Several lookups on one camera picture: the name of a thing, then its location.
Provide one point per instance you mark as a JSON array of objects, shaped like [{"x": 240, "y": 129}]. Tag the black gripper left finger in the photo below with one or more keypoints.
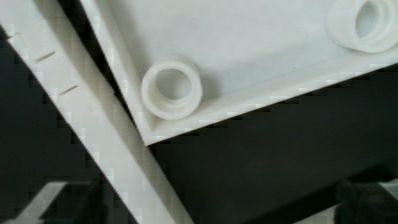
[{"x": 66, "y": 204}]

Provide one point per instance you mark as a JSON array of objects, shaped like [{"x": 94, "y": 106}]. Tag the white U-shaped obstacle fence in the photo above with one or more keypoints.
[{"x": 45, "y": 41}]

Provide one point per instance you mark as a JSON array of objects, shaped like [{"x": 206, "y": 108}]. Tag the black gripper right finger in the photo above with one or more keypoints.
[{"x": 366, "y": 202}]

